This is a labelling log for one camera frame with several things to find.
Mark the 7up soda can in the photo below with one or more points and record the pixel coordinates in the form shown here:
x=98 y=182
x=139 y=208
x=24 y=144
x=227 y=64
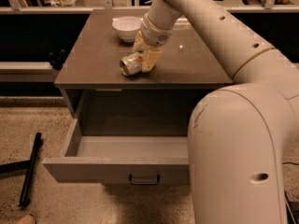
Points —
x=132 y=64

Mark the black clamp on rail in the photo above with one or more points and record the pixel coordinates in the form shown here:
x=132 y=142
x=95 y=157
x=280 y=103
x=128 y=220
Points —
x=57 y=60

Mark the brown cabinet with glossy top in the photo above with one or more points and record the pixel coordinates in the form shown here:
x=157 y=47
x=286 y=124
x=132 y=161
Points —
x=104 y=102

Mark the black stand leg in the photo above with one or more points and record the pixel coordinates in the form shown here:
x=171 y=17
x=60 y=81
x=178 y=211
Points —
x=28 y=167
x=292 y=211

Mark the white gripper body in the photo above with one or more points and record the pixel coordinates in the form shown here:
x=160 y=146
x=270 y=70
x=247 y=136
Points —
x=154 y=34

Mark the white ceramic bowl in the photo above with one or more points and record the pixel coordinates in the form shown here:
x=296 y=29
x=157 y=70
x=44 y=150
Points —
x=126 y=28

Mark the open grey top drawer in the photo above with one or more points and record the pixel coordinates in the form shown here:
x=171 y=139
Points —
x=90 y=158

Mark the black stand leg right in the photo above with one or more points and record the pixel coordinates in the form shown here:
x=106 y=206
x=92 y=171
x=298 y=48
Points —
x=292 y=211

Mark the black stand leg left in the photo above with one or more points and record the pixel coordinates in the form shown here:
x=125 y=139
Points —
x=28 y=167

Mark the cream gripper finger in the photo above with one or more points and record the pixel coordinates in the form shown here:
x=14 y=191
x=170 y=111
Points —
x=151 y=55
x=138 y=43

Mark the black drawer handle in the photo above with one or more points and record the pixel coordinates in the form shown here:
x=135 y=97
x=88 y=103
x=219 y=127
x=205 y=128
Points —
x=135 y=180

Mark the metal railing frame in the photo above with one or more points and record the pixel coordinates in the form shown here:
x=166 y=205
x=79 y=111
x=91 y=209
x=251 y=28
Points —
x=78 y=6

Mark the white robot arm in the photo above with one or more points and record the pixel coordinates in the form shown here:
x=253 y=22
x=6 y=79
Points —
x=236 y=134

